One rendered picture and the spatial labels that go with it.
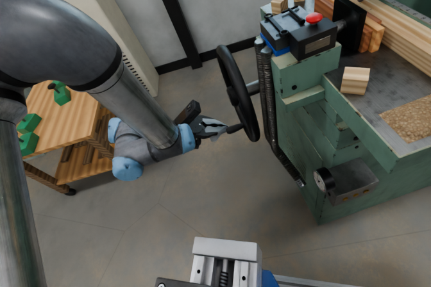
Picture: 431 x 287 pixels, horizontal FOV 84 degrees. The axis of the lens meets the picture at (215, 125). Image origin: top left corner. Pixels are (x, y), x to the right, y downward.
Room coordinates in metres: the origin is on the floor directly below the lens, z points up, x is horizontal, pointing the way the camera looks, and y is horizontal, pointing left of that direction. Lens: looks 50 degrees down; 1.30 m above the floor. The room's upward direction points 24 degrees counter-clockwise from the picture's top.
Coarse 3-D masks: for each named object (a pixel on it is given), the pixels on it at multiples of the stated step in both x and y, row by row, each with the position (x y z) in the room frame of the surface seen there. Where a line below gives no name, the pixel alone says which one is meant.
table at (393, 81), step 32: (288, 0) 0.69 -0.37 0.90; (352, 64) 0.34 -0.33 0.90; (384, 64) 0.30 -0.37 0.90; (288, 96) 0.36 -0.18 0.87; (320, 96) 0.33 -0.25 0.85; (352, 96) 0.26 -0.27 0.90; (384, 96) 0.23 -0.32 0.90; (416, 96) 0.21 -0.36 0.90; (352, 128) 0.23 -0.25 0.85; (384, 128) 0.18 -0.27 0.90; (384, 160) 0.14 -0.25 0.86; (416, 160) 0.12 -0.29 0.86
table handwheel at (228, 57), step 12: (216, 48) 0.57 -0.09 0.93; (228, 60) 0.46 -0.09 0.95; (228, 72) 0.44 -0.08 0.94; (240, 72) 0.43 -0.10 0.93; (228, 84) 0.60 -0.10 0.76; (240, 84) 0.40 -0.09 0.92; (252, 84) 0.48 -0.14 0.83; (228, 96) 0.50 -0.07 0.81; (240, 96) 0.38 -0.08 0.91; (240, 108) 0.45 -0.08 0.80; (252, 108) 0.36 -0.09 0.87; (240, 120) 0.50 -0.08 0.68; (252, 120) 0.35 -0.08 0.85; (252, 132) 0.35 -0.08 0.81
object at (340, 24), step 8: (336, 0) 0.45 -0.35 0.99; (344, 0) 0.43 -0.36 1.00; (336, 8) 0.45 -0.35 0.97; (344, 8) 0.42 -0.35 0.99; (352, 8) 0.40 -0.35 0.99; (360, 8) 0.38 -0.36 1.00; (336, 16) 0.44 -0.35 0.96; (344, 16) 0.41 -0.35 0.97; (352, 16) 0.39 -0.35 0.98; (360, 16) 0.37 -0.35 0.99; (344, 24) 0.40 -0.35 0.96; (352, 24) 0.39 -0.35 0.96; (360, 24) 0.37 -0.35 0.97; (344, 32) 0.41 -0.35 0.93; (352, 32) 0.38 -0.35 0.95; (360, 32) 0.37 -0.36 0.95; (344, 40) 0.40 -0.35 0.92; (352, 40) 0.38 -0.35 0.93; (352, 48) 0.37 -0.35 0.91
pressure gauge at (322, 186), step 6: (318, 168) 0.25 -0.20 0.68; (324, 168) 0.24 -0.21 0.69; (318, 174) 0.23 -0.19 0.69; (324, 174) 0.22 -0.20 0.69; (330, 174) 0.22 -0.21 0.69; (318, 180) 0.23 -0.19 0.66; (324, 180) 0.21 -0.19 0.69; (330, 180) 0.20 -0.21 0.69; (318, 186) 0.22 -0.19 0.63; (324, 186) 0.20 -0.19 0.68; (330, 186) 0.19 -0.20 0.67; (324, 192) 0.19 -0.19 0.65
